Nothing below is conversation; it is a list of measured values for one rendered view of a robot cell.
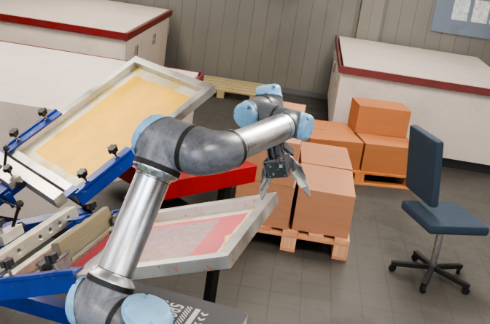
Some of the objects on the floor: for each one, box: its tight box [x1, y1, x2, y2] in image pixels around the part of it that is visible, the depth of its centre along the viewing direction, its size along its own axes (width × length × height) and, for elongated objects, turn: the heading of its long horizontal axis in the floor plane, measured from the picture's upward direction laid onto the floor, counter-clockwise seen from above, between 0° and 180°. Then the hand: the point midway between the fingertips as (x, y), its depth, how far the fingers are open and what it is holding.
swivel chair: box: [389, 124, 489, 295], centre depth 525 cm, size 61×58×105 cm
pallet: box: [203, 75, 265, 99], centre depth 1015 cm, size 118×81×11 cm
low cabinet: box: [327, 35, 490, 174], centre depth 915 cm, size 193×239×94 cm
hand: (286, 198), depth 228 cm, fingers open, 14 cm apart
